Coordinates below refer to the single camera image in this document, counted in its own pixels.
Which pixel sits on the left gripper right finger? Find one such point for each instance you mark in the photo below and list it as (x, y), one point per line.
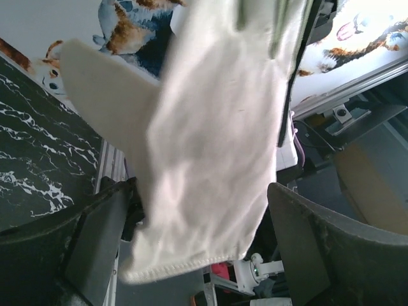
(331, 259)

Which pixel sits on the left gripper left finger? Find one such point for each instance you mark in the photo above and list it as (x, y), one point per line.
(66, 258)

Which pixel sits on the white glove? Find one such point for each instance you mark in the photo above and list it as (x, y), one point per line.
(202, 142)

